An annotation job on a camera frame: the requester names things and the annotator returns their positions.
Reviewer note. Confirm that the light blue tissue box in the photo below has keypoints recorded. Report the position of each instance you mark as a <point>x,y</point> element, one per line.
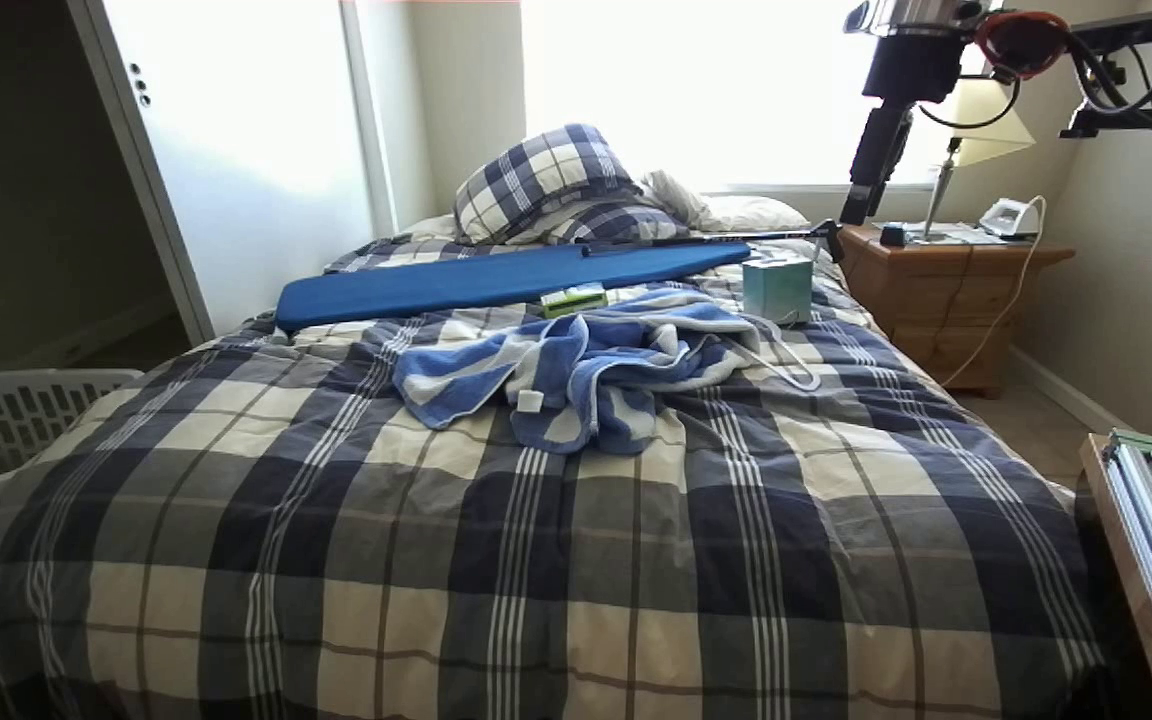
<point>778,286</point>

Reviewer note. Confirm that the table lamp with cream shade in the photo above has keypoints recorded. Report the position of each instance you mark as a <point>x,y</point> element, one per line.
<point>988,133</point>

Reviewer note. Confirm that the white pillow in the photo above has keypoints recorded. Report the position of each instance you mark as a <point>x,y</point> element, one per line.
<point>754,215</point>

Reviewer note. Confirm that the white rail frame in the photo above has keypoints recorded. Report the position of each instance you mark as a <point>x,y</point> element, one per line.
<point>1141,602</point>

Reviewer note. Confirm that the white laundry basket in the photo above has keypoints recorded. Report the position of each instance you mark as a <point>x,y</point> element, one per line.
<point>1,426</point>

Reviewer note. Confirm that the white phone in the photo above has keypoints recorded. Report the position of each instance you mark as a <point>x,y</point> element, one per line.
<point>1008,219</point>

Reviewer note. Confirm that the black mount bar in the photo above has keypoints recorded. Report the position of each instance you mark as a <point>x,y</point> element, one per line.
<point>1137,24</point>
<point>1137,120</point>

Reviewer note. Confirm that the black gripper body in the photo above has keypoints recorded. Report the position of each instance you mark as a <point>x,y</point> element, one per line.
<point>880,143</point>

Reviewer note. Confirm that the white door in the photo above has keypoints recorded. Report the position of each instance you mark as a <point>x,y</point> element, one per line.
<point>257,133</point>

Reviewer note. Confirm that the small black nightstand item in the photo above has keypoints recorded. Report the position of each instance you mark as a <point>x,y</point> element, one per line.
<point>894,236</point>

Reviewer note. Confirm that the blue plaid duvet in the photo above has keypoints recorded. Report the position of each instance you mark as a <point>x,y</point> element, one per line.
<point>603,560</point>

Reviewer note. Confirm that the blue white striped towel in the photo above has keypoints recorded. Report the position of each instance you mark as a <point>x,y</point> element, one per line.
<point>603,365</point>

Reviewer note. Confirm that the small green box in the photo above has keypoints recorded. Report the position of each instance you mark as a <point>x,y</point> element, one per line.
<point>572,301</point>

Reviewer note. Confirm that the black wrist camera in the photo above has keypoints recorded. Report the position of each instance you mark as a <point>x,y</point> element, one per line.
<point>915,65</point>

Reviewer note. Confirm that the blue plaid pillow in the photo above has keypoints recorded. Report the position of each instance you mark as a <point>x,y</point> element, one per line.
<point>537,183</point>

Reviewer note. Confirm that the bright window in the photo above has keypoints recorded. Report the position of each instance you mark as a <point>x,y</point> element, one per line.
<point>682,80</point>

